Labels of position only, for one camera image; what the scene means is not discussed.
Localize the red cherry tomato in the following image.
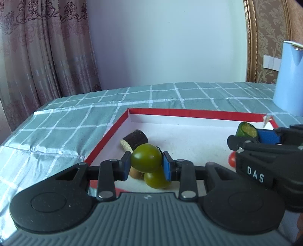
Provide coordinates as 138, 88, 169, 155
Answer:
228, 151, 236, 168

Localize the light blue electric kettle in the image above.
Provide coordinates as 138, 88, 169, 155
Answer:
273, 40, 303, 117

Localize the white wall socket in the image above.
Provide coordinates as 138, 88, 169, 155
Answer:
263, 55, 281, 71

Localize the gold padded headboard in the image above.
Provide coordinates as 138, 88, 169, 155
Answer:
243, 0, 302, 83

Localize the green cucumber piece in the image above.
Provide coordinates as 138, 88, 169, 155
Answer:
235, 121, 258, 138

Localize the red shallow cardboard box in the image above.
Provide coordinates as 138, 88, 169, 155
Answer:
85, 108, 278, 168

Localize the brown longan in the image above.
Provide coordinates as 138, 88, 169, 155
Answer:
129, 167, 144, 180

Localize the green tomato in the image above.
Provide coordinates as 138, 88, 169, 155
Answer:
131, 143, 162, 173
144, 170, 171, 189

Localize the teal plaid bed sheet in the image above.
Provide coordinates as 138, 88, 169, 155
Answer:
1, 82, 302, 241

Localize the dark eggplant piece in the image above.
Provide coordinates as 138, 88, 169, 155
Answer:
120, 129, 148, 153

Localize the patterned brown curtain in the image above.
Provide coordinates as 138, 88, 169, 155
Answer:
1, 1, 101, 130

